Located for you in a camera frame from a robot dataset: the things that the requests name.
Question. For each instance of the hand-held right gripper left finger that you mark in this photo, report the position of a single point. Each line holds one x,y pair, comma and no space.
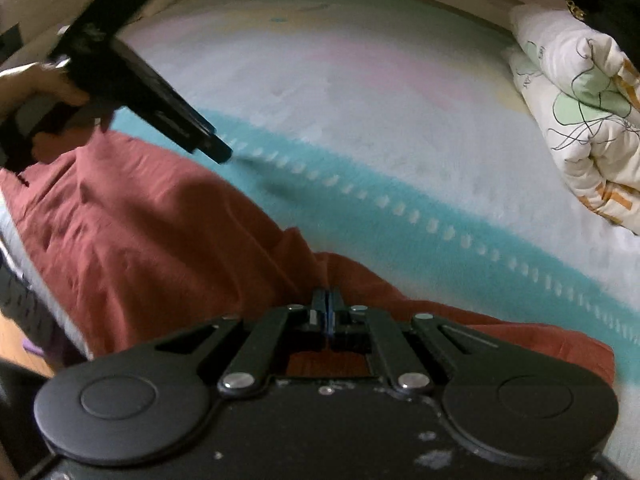
320,311

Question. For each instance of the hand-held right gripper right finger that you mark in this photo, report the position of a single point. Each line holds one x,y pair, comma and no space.
335,311

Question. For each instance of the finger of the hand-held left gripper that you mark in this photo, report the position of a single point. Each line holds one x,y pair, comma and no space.
170,105

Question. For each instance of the red pants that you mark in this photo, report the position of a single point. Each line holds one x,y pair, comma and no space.
150,235

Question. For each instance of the person's left hand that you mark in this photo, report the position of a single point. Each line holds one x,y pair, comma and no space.
45,85

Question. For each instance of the pastel printed bed sheet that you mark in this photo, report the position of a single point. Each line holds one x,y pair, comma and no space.
375,135

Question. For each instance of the dark patterned cloth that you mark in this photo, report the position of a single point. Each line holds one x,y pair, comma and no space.
20,300

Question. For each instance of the white floral folded quilt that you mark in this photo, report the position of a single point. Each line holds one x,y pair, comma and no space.
575,110

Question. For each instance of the black cloth item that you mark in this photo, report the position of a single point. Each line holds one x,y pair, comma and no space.
610,10

